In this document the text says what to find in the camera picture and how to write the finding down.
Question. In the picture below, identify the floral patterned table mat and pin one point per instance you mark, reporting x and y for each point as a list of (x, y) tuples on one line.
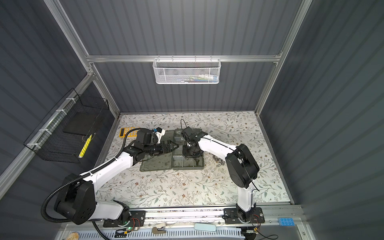
[(210, 186)]

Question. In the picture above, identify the light blue oval object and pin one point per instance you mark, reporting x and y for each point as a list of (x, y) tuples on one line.
[(205, 227)]

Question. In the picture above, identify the pile of screws and nuts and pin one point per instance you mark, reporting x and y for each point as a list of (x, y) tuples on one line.
[(219, 160)]

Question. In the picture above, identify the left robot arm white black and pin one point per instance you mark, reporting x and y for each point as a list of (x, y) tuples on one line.
[(76, 200)]

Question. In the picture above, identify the black wire mesh basket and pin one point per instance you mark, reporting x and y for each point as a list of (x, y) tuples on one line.
[(62, 136)]

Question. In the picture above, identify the white wire mesh basket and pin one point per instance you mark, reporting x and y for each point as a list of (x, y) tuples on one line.
[(187, 73)]

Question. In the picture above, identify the blue lego brick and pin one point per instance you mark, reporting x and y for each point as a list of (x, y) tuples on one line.
[(286, 222)]

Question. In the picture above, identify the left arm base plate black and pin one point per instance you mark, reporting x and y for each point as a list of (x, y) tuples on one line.
[(127, 219)]

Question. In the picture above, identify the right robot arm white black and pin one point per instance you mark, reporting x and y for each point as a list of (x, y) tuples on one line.
[(242, 166)]

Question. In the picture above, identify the yellow calculator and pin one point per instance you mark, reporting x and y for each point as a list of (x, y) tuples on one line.
[(129, 132)]

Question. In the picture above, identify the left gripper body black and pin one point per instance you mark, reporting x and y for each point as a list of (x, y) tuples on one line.
[(153, 149)]

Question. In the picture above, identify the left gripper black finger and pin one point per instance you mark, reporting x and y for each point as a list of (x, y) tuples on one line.
[(167, 150), (169, 143)]

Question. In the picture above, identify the clear green compartment organizer box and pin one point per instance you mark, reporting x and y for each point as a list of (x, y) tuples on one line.
[(174, 160)]

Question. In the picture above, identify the beige tape dispenser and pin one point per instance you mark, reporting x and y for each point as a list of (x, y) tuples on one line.
[(159, 229)]

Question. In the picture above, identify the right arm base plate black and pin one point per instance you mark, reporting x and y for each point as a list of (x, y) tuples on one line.
[(237, 216)]

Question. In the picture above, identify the yellow marker pen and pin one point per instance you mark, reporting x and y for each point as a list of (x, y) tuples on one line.
[(85, 147)]

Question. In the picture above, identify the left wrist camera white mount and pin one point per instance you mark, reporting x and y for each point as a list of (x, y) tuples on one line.
[(159, 132)]

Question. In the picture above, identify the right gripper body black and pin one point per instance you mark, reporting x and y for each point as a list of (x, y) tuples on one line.
[(187, 151)]

